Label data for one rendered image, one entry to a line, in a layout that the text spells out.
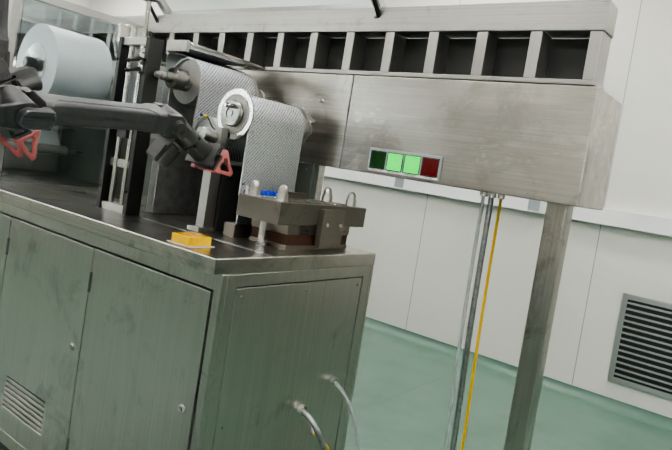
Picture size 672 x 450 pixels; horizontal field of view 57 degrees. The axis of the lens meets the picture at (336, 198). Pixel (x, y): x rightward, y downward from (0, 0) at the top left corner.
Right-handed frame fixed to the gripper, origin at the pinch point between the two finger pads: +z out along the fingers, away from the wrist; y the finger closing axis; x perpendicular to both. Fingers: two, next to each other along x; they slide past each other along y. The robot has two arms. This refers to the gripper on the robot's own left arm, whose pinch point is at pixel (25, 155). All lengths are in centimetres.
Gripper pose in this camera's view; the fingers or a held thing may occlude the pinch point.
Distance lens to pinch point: 182.0
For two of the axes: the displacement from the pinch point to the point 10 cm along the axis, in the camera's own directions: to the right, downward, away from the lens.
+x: -5.1, 4.6, -7.3
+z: 1.1, 8.7, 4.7
